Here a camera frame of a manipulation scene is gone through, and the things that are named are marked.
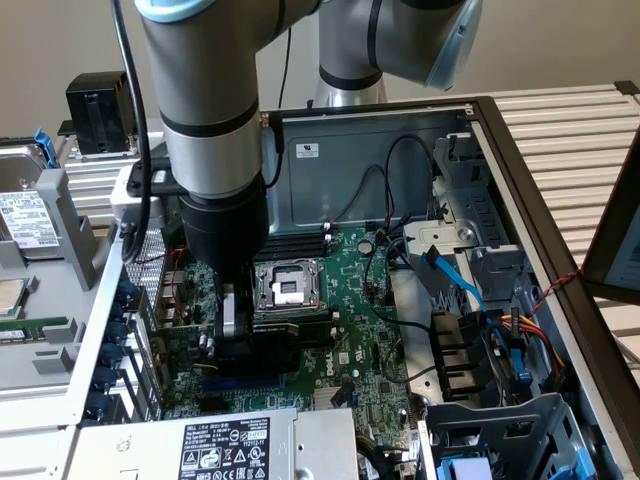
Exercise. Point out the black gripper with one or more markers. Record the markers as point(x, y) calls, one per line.
point(225, 230)

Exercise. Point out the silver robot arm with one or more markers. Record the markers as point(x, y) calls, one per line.
point(210, 100)

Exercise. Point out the black RAM slot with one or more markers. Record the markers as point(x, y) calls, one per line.
point(300, 239)
point(300, 257)
point(300, 320)
point(300, 245)
point(300, 251)

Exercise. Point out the metal CPU socket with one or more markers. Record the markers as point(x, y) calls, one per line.
point(290, 287)

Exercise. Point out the blue slot retention clip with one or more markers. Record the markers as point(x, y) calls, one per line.
point(113, 356)
point(116, 334)
point(118, 311)
point(106, 379)
point(97, 404)
point(129, 292)

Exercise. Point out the open grey PC case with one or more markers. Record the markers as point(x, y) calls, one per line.
point(350, 165)

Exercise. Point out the silver coin battery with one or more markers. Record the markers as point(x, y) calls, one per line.
point(366, 246)

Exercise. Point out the blue expansion slot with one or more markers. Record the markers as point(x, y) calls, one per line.
point(240, 386)

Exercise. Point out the green motherboard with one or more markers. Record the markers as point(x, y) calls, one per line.
point(360, 310)

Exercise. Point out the black CPU cooler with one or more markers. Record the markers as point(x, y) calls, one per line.
point(95, 110)

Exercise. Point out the silver hard disk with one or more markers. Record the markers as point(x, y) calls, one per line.
point(22, 220)

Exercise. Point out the green RAM stick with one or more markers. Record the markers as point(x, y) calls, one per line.
point(30, 327)

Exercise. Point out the grey parts rack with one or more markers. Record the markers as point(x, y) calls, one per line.
point(50, 365)

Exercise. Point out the silver power supply unit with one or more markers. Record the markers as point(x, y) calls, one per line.
point(150, 440)

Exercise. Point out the silver CPU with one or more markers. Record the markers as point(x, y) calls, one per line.
point(10, 297)

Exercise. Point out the silver metal disk bay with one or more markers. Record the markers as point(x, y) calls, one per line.
point(480, 215)

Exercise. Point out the pale blue plastic block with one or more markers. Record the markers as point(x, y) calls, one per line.
point(465, 470)

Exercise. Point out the blue grey drive cage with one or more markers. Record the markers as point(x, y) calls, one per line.
point(500, 430)

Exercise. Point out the dark framed monitor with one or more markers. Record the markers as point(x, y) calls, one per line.
point(607, 240)

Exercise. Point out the black table end cap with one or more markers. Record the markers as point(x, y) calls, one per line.
point(627, 90)

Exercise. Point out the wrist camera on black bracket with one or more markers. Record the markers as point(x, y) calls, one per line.
point(150, 177)

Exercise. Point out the blue plastic disk rail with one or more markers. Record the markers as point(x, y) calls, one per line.
point(44, 147)

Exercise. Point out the black plastic disk bracket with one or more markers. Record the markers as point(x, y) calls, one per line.
point(455, 350)

